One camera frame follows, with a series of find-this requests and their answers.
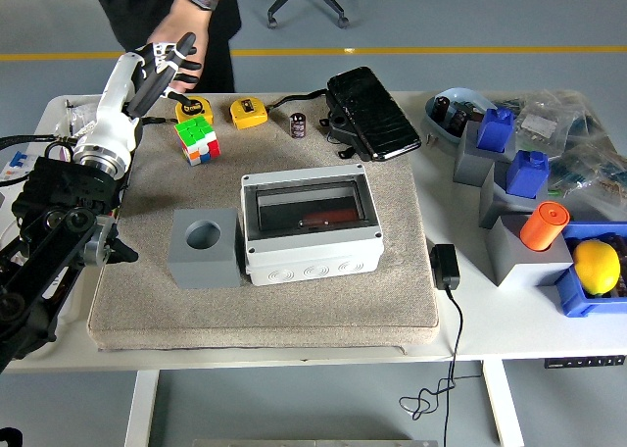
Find person's left hand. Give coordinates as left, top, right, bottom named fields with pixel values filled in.
left=146, top=0, right=213, bottom=78

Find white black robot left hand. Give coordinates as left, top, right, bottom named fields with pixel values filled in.
left=72, top=31, right=205, bottom=158

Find grey junction box clear lid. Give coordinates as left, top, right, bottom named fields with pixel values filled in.
left=239, top=162, right=383, bottom=287

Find clear plastic bags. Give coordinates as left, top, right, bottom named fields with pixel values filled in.
left=63, top=93, right=105, bottom=139

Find person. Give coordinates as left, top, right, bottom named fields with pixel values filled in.
left=87, top=0, right=242, bottom=94

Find large colourful puzzle cube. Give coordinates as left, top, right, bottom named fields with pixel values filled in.
left=173, top=115, right=221, bottom=168

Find round yellow tape measure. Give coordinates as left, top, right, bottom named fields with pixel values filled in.
left=174, top=95, right=216, bottom=124

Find squarish yellow tape measure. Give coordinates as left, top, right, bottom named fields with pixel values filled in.
left=229, top=97, right=269, bottom=130

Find small black capacitor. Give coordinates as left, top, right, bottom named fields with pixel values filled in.
left=288, top=112, right=309, bottom=139

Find grey block with round hole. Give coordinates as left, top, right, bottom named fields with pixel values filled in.
left=484, top=214, right=574, bottom=287
left=167, top=207, right=245, bottom=290

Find glossy black case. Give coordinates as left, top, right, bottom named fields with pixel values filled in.
left=320, top=66, right=423, bottom=163

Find grey-brown mat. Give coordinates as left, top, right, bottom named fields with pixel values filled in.
left=87, top=92, right=441, bottom=354

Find light blue bowl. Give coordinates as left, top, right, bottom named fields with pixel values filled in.
left=423, top=86, right=499, bottom=147

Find white table leg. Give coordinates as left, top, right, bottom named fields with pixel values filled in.
left=122, top=370, right=161, bottom=447
left=482, top=360, right=525, bottom=447

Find grey block holder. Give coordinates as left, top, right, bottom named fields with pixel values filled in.
left=452, top=120, right=518, bottom=187
left=478, top=161, right=564, bottom=230

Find blue plastic block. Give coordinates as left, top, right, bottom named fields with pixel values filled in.
left=505, top=150, right=551, bottom=198
left=475, top=107, right=516, bottom=153

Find black power adapter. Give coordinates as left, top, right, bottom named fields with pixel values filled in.
left=428, top=243, right=461, bottom=291

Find clear bag of grey parts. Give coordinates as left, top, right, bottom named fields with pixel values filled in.
left=513, top=96, right=577, bottom=147

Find clear bag of dark components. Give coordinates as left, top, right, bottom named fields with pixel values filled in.
left=548, top=113, right=627, bottom=223

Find blue plastic bin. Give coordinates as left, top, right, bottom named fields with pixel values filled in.
left=553, top=221, right=627, bottom=319

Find yellow lemon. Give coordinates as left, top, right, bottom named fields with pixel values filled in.
left=571, top=239, right=622, bottom=297

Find black table control panel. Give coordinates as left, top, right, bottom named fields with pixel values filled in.
left=543, top=355, right=627, bottom=370

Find black case strap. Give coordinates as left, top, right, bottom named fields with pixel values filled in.
left=267, top=88, right=330, bottom=113

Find black adapter cord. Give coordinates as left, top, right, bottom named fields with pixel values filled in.
left=399, top=287, right=484, bottom=447

